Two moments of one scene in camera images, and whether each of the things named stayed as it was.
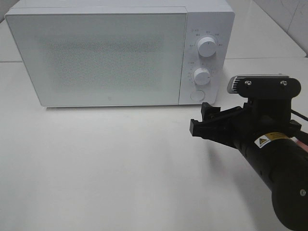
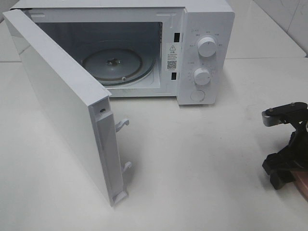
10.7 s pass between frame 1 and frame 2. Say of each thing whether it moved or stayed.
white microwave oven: stayed
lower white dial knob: stayed
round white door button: stayed
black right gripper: moved
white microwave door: moved
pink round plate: moved
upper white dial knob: stayed
